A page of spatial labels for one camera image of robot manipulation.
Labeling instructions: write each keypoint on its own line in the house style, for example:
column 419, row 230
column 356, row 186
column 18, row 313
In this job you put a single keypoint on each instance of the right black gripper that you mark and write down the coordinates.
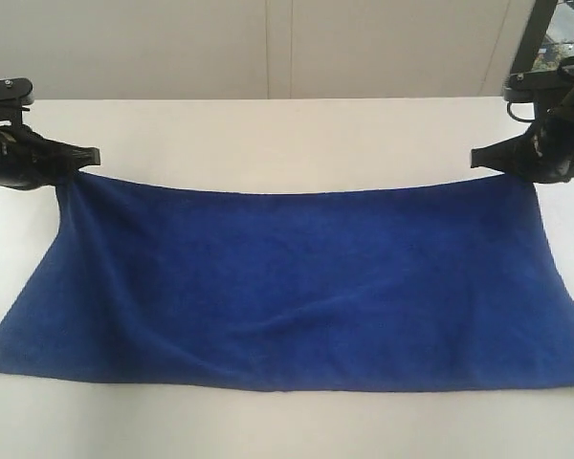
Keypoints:
column 545, row 153

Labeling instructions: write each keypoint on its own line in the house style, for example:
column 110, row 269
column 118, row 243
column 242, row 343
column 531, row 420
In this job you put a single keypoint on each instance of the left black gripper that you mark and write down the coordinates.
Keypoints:
column 28, row 161

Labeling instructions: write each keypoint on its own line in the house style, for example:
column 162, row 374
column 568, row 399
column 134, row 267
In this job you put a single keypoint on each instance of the blue towel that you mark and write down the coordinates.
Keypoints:
column 434, row 288

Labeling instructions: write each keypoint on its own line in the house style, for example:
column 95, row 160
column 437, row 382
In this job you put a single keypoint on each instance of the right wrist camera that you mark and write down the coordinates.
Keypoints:
column 524, row 87

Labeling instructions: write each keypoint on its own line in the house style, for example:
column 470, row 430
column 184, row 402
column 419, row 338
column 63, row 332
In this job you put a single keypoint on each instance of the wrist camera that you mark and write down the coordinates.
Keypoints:
column 16, row 95
column 524, row 87

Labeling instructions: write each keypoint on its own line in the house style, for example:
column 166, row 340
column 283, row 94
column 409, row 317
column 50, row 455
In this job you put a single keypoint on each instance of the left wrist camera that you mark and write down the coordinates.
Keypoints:
column 16, row 95

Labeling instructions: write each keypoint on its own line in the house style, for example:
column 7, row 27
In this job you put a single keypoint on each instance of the black window frame post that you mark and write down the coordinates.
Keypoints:
column 534, row 32

